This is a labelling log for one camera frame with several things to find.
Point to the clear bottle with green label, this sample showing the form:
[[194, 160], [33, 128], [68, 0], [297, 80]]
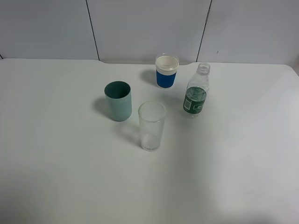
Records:
[[197, 91]]

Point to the teal green plastic cup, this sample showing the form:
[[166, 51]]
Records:
[[118, 96]]

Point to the white cup with blue sleeve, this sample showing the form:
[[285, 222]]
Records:
[[166, 70]]

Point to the clear tall drinking glass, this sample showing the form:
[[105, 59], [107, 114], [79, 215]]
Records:
[[151, 122]]

